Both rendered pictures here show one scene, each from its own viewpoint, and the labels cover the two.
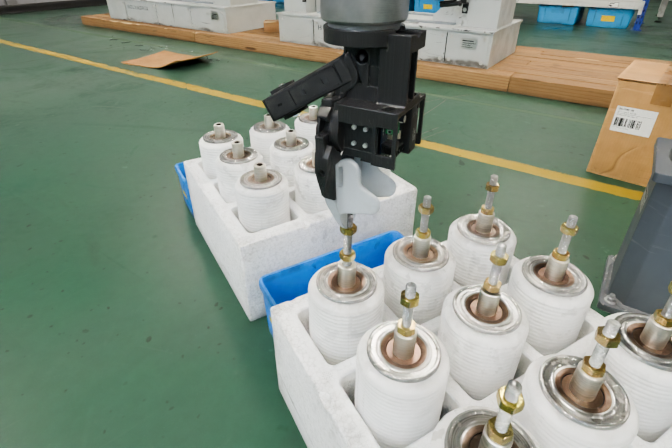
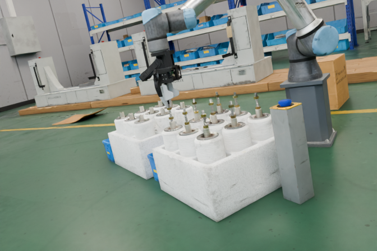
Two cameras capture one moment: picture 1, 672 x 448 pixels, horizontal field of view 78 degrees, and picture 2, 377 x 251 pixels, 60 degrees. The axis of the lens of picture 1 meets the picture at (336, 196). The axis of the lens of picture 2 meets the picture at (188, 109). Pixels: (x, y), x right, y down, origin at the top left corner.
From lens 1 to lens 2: 0.86 m
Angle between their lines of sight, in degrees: 19
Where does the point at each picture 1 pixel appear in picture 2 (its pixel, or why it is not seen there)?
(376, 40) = (162, 53)
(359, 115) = (162, 70)
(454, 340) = not seen: hidden behind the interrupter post
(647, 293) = not seen: hidden behind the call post
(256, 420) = (153, 196)
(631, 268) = not seen: hidden behind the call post
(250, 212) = (139, 132)
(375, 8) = (160, 46)
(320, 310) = (166, 135)
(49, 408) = (76, 210)
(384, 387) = (183, 137)
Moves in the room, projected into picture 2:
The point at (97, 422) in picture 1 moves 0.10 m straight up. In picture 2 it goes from (95, 209) to (88, 186)
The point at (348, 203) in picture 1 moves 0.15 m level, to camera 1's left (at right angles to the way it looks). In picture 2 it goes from (166, 97) to (127, 105)
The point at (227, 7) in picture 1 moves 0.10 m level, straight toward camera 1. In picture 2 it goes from (108, 84) to (109, 85)
